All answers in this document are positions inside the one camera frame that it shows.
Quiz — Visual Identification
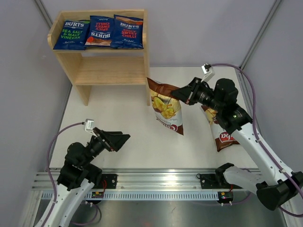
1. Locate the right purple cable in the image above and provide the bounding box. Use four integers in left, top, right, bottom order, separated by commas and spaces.
210, 62, 303, 218

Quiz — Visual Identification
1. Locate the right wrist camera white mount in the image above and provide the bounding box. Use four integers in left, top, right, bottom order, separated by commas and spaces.
201, 64, 215, 82

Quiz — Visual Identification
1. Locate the Burts spicy chilli bag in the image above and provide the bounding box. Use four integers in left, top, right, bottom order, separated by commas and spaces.
85, 16, 114, 47
110, 15, 143, 49

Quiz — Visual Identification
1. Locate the wooden two-tier shelf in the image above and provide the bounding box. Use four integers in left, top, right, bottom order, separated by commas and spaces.
47, 9, 150, 105

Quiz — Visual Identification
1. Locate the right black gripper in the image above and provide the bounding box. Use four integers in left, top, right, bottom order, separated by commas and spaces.
171, 78, 223, 113

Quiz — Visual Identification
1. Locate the purple cable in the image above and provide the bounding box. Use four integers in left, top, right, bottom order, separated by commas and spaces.
210, 62, 303, 218
41, 122, 102, 227

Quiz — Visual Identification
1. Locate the white slotted cable duct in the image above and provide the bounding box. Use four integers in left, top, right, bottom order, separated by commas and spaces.
41, 191, 220, 201

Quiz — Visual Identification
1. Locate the Burts sea salt vinegar bag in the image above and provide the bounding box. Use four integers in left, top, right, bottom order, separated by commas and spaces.
53, 20, 90, 50

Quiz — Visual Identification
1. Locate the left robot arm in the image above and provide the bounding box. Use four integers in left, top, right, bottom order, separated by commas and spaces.
36, 122, 131, 227

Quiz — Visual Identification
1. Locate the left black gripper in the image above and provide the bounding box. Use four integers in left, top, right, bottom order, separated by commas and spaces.
80, 127, 130, 167

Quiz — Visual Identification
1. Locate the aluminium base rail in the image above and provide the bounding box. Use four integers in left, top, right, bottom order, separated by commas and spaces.
32, 168, 263, 192

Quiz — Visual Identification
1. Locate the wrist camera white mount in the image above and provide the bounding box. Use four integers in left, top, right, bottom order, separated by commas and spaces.
84, 119, 98, 137
201, 64, 215, 82

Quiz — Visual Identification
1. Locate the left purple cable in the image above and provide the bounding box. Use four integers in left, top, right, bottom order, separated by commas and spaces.
41, 122, 102, 227

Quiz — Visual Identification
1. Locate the Chuba cassava chips bag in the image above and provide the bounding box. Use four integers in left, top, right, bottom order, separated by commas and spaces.
147, 78, 184, 135
201, 105, 239, 152

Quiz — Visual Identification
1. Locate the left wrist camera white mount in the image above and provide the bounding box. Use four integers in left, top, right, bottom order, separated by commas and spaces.
84, 119, 98, 137

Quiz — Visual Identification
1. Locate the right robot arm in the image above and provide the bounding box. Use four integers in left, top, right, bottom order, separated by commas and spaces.
171, 78, 303, 210

